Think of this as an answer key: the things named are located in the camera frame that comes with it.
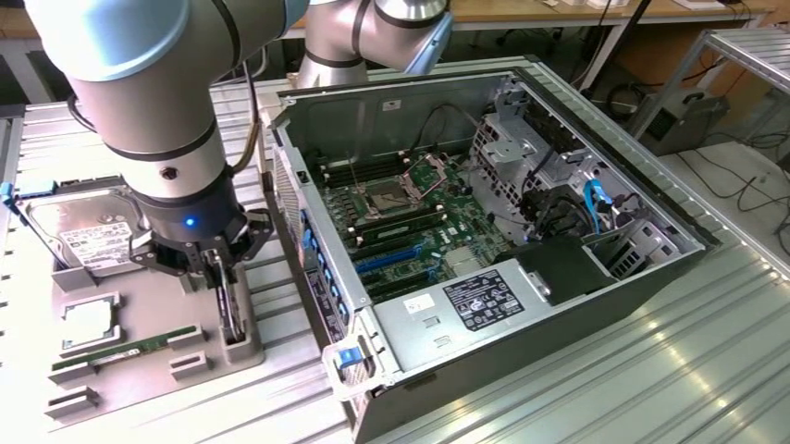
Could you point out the dark grey equipment box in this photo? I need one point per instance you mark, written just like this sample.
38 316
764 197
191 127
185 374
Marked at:
685 122

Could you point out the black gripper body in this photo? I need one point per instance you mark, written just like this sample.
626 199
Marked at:
191 217

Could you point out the blue card retainer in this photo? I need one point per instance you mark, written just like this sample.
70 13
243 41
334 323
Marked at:
334 290
341 306
310 245
327 273

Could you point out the grey parts rack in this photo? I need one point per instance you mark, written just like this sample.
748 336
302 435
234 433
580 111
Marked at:
154 314

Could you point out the silver CPU chip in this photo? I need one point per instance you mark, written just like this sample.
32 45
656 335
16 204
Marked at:
90 326

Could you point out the silver power supply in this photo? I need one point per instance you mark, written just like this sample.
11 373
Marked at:
433 333

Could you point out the aluminium frame shelf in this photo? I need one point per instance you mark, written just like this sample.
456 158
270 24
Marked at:
741 51

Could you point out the blue case latch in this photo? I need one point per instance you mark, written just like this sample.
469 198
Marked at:
347 359

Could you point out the wooden desk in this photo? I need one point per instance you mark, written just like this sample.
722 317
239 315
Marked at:
556 11

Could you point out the hard disk with blue rails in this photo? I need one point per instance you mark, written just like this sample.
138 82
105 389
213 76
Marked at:
93 231

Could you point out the blue expansion slot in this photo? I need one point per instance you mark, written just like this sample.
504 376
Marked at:
389 260

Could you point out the thin metal locking lever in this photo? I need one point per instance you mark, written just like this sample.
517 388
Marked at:
355 176

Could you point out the green RAM stick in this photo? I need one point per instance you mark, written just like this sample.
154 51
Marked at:
123 349

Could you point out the large perforated disk bay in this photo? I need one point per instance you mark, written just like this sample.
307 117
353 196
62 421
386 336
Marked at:
513 152

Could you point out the silver chipset heatsink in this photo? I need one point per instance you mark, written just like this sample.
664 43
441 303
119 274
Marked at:
468 263

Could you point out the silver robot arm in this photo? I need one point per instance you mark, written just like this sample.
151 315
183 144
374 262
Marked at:
154 115

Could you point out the white side table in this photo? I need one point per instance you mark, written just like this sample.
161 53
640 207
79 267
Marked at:
710 185

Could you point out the open black PC case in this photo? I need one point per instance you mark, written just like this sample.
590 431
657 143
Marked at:
346 120

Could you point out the small silver disk bay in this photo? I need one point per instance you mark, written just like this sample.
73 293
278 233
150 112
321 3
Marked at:
642 245

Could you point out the CPU socket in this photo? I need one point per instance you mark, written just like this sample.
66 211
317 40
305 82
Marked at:
389 201

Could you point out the black intrusion switch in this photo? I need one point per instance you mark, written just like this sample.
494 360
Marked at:
301 176

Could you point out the metal socket cover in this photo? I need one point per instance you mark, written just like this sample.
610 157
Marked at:
429 173

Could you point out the green motherboard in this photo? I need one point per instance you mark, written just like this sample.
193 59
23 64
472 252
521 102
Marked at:
457 222

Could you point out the long black expansion slot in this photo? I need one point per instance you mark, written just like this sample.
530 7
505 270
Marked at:
398 277
405 287

